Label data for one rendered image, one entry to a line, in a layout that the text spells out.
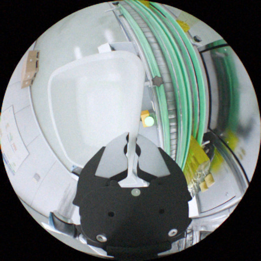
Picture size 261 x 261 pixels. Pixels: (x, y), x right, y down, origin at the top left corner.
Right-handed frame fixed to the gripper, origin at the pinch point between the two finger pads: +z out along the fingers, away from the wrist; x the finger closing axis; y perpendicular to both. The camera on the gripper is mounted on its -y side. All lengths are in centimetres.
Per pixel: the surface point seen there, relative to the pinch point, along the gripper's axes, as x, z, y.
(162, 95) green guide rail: 9.4, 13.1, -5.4
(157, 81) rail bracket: 6.1, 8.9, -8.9
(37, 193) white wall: -293, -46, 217
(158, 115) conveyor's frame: 12.5, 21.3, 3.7
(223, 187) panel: 42.2, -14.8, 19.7
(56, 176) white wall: -267, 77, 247
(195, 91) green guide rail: 26.3, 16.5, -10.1
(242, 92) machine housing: 35.0, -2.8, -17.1
